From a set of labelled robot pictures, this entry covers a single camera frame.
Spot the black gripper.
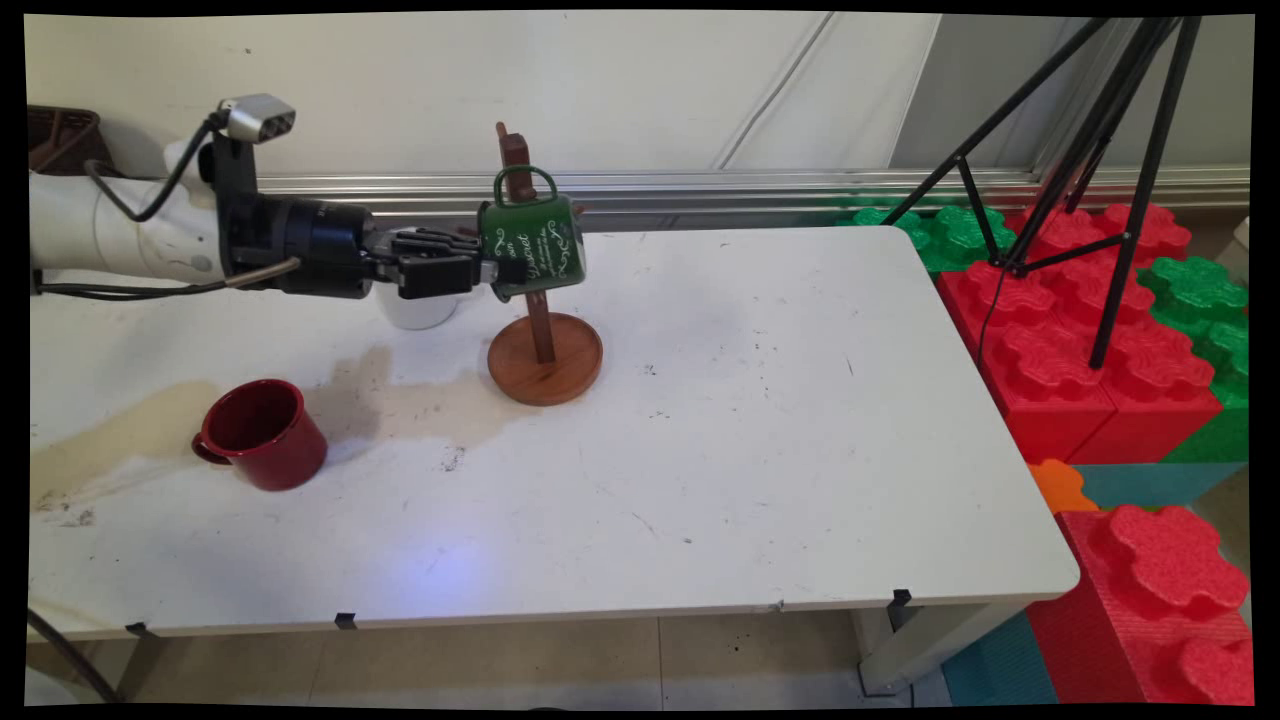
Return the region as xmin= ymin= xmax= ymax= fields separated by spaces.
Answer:
xmin=222 ymin=194 xmax=504 ymax=302

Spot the green enamel mug with lettering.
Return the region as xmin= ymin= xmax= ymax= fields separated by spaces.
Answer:
xmin=477 ymin=165 xmax=587 ymax=303

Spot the red enamel mug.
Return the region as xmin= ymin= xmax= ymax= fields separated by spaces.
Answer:
xmin=191 ymin=378 xmax=329 ymax=493

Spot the white enamel mug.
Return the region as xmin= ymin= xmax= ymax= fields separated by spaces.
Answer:
xmin=375 ymin=285 xmax=461 ymax=331

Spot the brown wooden mug tree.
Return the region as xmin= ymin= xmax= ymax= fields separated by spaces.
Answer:
xmin=488 ymin=122 xmax=605 ymax=407

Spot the dark brown basket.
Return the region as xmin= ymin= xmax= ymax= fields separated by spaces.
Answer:
xmin=28 ymin=105 xmax=117 ymax=177

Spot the green foam block with studs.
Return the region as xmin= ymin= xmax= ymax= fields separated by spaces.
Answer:
xmin=838 ymin=203 xmax=1018 ymax=274
xmin=1138 ymin=256 xmax=1251 ymax=464

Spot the red foam block with studs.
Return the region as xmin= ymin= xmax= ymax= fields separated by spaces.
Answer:
xmin=1028 ymin=505 xmax=1254 ymax=706
xmin=937 ymin=262 xmax=1118 ymax=466
xmin=1010 ymin=203 xmax=1223 ymax=466

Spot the white table leg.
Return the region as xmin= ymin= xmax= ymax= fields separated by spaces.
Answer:
xmin=858 ymin=600 xmax=1031 ymax=698

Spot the orange foam piece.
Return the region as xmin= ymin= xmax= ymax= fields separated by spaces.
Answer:
xmin=1028 ymin=459 xmax=1099 ymax=516

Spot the teal foam mat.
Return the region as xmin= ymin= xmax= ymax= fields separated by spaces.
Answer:
xmin=940 ymin=612 xmax=1059 ymax=706
xmin=1073 ymin=462 xmax=1247 ymax=512

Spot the black tripod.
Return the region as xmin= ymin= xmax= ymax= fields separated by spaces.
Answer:
xmin=880 ymin=15 xmax=1206 ymax=371

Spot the black cable with grey sleeve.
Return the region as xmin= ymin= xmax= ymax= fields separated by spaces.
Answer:
xmin=28 ymin=257 xmax=302 ymax=302

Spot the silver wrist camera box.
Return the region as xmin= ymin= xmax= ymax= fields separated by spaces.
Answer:
xmin=218 ymin=94 xmax=297 ymax=144

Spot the black camera cable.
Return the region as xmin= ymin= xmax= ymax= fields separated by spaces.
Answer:
xmin=84 ymin=112 xmax=229 ymax=223

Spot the aluminium wall rail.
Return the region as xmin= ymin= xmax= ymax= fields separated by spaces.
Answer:
xmin=255 ymin=165 xmax=1251 ymax=216

